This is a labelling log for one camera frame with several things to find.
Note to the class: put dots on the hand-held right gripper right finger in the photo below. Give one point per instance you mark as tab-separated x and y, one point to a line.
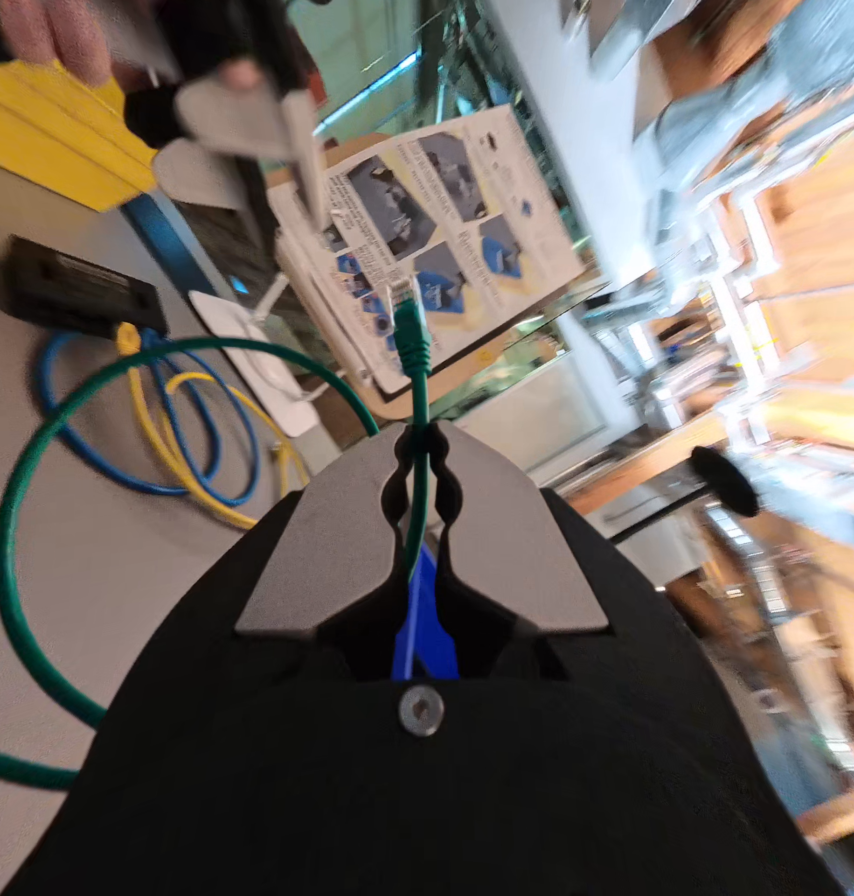
518	553

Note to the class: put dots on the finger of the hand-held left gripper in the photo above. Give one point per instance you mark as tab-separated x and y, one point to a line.
196	175
238	119

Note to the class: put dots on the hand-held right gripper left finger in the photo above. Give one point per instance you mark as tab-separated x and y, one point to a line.
329	553

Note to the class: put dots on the blue plastic bin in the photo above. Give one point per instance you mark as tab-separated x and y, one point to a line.
420	644

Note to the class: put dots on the yellow plastic bin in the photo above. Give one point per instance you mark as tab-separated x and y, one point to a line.
49	126

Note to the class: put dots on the black ethernet switch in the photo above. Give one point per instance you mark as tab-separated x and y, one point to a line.
84	287

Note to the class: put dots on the person's left hand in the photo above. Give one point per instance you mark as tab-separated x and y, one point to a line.
56	35

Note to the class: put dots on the black disc pole stand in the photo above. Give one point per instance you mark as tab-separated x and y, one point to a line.
724	483

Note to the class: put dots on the printed instruction sheet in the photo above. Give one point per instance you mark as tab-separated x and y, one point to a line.
469	210

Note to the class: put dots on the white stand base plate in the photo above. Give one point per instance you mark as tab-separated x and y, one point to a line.
287	399

